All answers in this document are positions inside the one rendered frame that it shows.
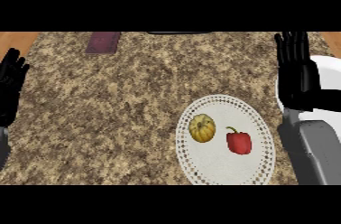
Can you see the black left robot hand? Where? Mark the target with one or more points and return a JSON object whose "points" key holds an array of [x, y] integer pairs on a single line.
{"points": [[9, 83]]}

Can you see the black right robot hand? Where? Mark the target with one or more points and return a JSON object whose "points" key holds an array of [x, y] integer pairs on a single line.
{"points": [[299, 80]]}

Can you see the yellow squash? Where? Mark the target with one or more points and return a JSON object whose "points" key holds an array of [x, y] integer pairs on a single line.
{"points": [[203, 128]]}

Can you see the white plate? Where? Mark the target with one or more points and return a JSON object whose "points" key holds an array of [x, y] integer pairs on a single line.
{"points": [[330, 83]]}

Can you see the maroon flat book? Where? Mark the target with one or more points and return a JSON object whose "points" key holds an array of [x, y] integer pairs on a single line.
{"points": [[102, 42]]}

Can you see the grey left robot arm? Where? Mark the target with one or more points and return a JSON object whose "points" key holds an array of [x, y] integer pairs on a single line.
{"points": [[2, 146]]}

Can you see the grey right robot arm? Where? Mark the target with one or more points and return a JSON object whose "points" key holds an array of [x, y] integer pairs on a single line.
{"points": [[313, 149]]}

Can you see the white round lace placemat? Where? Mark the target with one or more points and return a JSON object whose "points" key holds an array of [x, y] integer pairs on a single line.
{"points": [[225, 140]]}

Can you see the red bell pepper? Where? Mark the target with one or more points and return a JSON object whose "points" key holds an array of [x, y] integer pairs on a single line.
{"points": [[238, 142]]}

